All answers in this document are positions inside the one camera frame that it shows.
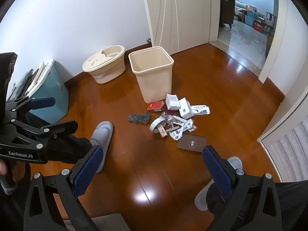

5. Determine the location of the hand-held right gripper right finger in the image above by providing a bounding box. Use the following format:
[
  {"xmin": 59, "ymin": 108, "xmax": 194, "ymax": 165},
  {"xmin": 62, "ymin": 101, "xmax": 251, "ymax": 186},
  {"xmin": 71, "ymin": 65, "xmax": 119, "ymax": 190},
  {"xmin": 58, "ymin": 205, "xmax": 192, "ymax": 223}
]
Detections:
[{"xmin": 202, "ymin": 146, "xmax": 287, "ymax": 231}]

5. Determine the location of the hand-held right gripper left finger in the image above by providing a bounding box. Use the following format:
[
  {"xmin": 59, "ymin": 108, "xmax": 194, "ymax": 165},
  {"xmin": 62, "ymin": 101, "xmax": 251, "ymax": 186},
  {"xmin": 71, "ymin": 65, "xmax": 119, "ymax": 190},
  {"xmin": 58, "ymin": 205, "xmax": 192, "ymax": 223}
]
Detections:
[{"xmin": 23, "ymin": 145, "xmax": 104, "ymax": 231}]

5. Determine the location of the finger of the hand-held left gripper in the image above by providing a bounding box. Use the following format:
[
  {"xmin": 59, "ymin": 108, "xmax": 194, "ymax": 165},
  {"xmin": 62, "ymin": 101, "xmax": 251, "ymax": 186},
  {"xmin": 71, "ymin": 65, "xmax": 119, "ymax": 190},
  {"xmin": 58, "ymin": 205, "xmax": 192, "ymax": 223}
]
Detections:
[
  {"xmin": 10, "ymin": 120, "xmax": 79, "ymax": 151},
  {"xmin": 5, "ymin": 97, "xmax": 55, "ymax": 116}
]

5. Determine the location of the printed paper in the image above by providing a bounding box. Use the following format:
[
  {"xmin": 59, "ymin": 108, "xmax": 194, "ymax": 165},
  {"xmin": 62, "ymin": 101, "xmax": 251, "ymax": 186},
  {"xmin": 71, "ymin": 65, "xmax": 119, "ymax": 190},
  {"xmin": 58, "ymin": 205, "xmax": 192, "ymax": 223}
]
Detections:
[{"xmin": 168, "ymin": 115, "xmax": 198, "ymax": 140}]

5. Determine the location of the grey metal chain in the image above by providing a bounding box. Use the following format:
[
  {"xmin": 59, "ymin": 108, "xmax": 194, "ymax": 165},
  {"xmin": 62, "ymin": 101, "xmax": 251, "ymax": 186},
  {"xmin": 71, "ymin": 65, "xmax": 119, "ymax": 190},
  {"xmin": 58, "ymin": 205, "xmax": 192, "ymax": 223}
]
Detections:
[{"xmin": 127, "ymin": 112, "xmax": 151, "ymax": 126}]

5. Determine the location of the white tape roll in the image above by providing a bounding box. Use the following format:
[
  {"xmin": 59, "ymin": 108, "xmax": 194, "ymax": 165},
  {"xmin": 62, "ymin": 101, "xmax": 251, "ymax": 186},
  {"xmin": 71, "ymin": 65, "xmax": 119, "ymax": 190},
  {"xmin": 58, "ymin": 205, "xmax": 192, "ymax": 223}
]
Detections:
[{"xmin": 149, "ymin": 117, "xmax": 167, "ymax": 134}]

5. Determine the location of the white square box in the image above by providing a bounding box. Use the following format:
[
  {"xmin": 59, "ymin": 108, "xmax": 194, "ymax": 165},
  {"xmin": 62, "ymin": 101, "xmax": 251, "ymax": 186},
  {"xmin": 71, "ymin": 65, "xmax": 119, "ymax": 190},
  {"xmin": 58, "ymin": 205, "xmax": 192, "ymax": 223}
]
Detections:
[{"xmin": 166, "ymin": 94, "xmax": 181, "ymax": 110}]

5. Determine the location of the beige plastic trash bin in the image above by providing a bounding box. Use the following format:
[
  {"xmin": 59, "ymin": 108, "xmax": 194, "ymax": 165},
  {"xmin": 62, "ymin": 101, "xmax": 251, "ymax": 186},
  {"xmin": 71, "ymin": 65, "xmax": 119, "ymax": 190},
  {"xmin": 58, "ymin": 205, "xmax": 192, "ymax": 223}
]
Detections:
[{"xmin": 128, "ymin": 46, "xmax": 174, "ymax": 104}]

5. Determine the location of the person's left hand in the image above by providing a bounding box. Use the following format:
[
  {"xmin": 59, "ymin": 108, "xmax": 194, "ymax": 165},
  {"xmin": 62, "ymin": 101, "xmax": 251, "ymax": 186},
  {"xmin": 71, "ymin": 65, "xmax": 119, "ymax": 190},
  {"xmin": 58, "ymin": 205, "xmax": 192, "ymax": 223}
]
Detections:
[{"xmin": 0, "ymin": 159, "xmax": 28, "ymax": 183}]

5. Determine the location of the blue storage box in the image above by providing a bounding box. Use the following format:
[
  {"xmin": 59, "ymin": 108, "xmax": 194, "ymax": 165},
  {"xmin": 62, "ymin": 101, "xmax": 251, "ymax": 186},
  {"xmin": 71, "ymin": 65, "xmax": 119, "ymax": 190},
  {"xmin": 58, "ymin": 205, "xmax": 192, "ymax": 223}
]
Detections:
[{"xmin": 14, "ymin": 59, "xmax": 69, "ymax": 123}]

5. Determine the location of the person's left leg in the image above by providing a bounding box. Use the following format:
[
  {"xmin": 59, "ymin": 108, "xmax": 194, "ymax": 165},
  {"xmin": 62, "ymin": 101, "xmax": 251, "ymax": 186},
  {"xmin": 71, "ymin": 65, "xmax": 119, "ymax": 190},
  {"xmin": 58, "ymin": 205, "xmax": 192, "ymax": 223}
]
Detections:
[{"xmin": 24, "ymin": 112, "xmax": 94, "ymax": 171}]

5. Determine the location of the person's leg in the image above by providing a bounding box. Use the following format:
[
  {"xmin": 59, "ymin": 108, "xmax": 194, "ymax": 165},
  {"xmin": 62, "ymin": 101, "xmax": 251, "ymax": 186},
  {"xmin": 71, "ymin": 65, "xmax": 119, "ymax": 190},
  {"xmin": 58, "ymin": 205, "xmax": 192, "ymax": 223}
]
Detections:
[
  {"xmin": 24, "ymin": 112, "xmax": 94, "ymax": 171},
  {"xmin": 206, "ymin": 180, "xmax": 308, "ymax": 231}
]

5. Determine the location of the stack of papers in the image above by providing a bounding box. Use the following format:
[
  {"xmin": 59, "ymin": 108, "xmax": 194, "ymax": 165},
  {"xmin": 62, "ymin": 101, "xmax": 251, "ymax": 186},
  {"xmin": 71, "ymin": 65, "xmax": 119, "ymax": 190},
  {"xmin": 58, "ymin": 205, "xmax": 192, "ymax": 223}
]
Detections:
[{"xmin": 8, "ymin": 61, "xmax": 52, "ymax": 99}]

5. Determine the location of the grey slipper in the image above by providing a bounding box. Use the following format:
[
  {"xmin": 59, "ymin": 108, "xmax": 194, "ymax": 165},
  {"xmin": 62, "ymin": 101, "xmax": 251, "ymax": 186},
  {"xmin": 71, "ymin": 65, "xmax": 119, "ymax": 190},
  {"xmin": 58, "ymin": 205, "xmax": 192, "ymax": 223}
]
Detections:
[
  {"xmin": 89, "ymin": 121, "xmax": 114, "ymax": 174},
  {"xmin": 194, "ymin": 156, "xmax": 243, "ymax": 212}
]

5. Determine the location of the person's right leg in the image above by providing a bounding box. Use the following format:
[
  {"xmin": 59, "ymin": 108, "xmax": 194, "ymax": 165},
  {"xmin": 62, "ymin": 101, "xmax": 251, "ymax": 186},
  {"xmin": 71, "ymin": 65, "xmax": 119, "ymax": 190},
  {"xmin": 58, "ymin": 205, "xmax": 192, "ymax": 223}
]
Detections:
[{"xmin": 206, "ymin": 180, "xmax": 308, "ymax": 231}]

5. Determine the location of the grey seat cushion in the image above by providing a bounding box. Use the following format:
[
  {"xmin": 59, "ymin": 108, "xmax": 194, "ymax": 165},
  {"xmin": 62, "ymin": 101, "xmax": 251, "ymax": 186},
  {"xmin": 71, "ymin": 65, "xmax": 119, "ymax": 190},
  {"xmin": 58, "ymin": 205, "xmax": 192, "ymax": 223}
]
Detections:
[{"xmin": 65, "ymin": 213, "xmax": 131, "ymax": 231}]

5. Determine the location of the small brown box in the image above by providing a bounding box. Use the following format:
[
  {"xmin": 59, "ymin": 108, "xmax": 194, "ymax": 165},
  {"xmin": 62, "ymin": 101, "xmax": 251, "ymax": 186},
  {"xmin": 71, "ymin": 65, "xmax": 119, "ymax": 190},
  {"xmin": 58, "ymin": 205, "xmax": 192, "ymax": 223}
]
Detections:
[{"xmin": 157, "ymin": 126, "xmax": 169, "ymax": 139}]

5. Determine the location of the beige mop bucket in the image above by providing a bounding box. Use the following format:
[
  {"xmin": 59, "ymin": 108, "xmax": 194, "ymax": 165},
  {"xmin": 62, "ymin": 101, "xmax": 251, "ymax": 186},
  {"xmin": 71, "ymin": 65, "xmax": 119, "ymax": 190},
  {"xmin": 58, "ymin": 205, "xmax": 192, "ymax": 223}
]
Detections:
[{"xmin": 82, "ymin": 45, "xmax": 126, "ymax": 85}]

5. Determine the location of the grey ribbed panel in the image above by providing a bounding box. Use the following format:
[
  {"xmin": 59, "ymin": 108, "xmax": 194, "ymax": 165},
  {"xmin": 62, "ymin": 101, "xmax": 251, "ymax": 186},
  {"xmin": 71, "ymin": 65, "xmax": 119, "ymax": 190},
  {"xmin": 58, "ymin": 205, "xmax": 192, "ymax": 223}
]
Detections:
[{"xmin": 257, "ymin": 117, "xmax": 308, "ymax": 183}]

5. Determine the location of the red box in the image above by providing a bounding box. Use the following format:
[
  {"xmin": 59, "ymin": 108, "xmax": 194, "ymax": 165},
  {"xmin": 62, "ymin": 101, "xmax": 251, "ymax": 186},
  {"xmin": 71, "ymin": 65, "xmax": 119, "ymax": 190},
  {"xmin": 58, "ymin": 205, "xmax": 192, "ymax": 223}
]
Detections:
[{"xmin": 147, "ymin": 101, "xmax": 164, "ymax": 112}]

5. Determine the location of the red crate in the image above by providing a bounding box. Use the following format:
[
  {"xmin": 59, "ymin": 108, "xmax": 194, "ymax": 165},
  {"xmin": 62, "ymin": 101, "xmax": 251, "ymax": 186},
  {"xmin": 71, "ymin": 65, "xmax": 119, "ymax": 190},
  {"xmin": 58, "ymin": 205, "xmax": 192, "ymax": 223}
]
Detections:
[{"xmin": 253, "ymin": 20, "xmax": 265, "ymax": 33}]

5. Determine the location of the blue plastic tub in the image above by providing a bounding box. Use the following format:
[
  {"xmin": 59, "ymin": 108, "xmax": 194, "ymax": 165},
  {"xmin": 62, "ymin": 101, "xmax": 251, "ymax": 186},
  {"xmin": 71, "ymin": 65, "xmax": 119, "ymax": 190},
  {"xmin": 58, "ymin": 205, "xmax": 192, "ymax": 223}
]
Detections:
[{"xmin": 244, "ymin": 12, "xmax": 256, "ymax": 26}]

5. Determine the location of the white door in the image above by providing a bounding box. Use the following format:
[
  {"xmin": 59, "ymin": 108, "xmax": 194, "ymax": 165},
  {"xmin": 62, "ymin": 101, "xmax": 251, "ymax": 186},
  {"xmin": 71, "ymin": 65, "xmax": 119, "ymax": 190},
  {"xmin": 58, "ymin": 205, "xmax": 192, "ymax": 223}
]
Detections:
[{"xmin": 140, "ymin": 0, "xmax": 220, "ymax": 54}]

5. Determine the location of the dark wooden cabinet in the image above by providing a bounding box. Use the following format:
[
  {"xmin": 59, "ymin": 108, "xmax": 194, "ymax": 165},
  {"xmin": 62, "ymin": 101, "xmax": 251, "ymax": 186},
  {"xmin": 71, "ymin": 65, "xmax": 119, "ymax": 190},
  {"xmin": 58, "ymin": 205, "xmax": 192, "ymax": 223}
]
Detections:
[{"xmin": 219, "ymin": 0, "xmax": 238, "ymax": 28}]

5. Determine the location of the dark chair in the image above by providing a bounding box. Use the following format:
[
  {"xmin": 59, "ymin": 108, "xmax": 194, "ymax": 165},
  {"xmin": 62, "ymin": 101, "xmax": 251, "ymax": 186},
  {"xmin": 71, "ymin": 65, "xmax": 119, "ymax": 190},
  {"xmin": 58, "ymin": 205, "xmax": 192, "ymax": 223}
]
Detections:
[{"xmin": 265, "ymin": 11, "xmax": 278, "ymax": 33}]

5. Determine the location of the white door frame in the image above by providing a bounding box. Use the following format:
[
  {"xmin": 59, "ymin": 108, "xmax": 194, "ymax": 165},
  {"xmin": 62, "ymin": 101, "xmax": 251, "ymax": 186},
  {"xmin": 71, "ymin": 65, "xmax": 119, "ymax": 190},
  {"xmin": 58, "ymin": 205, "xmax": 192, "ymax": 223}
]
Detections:
[{"xmin": 258, "ymin": 0, "xmax": 289, "ymax": 83}]

